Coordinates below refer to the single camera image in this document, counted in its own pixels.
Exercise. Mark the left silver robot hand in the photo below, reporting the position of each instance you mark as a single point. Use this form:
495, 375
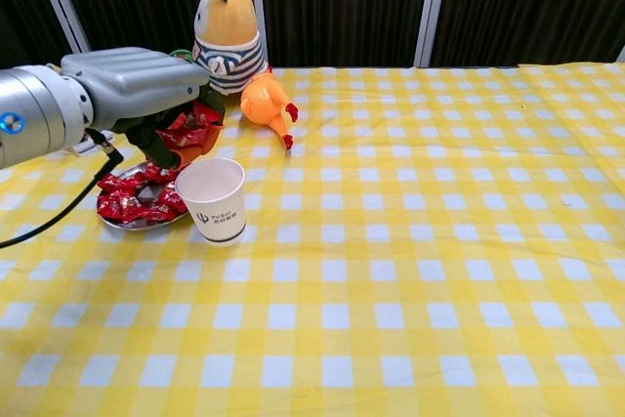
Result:
137, 85

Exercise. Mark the red candy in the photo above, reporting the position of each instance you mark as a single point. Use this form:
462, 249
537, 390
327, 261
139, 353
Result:
146, 215
113, 205
207, 112
193, 138
171, 199
156, 173
117, 182
183, 122

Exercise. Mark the white paper cup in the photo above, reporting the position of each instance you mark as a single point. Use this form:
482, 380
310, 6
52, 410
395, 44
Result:
215, 212

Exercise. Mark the round silver metal plate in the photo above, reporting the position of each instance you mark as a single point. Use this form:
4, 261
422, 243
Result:
129, 170

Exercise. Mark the plush toy with striped shirt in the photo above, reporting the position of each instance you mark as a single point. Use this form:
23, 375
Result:
227, 21

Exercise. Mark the orange rubber chicken toy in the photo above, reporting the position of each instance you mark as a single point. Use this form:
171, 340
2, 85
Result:
261, 102

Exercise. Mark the yellow checkered tablecloth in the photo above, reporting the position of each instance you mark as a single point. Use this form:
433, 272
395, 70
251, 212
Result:
390, 265

